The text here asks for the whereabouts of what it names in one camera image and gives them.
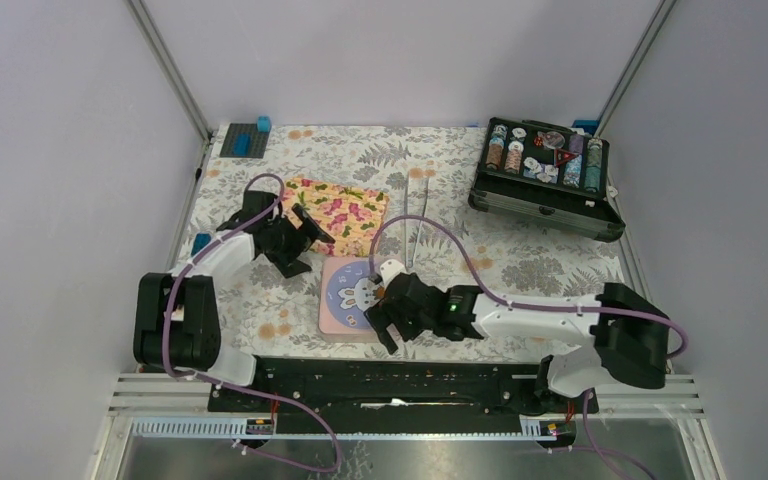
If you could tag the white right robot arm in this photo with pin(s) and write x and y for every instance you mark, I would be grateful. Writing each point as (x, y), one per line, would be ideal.
(617, 335)

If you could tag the floral rectangular tray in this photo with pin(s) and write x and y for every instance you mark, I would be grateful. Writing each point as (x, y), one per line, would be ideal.
(350, 215)

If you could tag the black poker chip case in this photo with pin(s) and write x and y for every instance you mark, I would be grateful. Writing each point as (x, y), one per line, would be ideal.
(549, 174)

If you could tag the silver metal tin lid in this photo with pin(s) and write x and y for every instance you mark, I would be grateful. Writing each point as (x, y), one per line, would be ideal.
(346, 294)

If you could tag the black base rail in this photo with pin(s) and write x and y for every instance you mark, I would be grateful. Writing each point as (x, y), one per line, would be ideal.
(390, 397)

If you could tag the blue block behind case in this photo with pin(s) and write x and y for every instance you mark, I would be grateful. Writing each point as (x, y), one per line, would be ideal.
(586, 125)

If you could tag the grey lego baseplate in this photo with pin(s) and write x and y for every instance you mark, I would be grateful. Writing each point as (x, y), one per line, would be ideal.
(258, 144)

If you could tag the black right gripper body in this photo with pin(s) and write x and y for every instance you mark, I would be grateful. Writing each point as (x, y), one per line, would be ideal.
(409, 328)

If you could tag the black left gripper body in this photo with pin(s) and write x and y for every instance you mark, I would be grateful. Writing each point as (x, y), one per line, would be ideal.
(287, 241)

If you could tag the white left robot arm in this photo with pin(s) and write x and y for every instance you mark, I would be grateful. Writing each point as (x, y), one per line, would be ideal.
(177, 326)

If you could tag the blue lego brick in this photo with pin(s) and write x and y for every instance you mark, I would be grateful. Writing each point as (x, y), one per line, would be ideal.
(241, 145)
(200, 241)
(263, 124)

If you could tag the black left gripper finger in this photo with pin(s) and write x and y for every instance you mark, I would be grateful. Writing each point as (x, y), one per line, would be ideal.
(291, 267)
(310, 227)

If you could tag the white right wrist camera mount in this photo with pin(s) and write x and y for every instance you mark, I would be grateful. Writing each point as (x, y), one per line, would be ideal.
(389, 270)

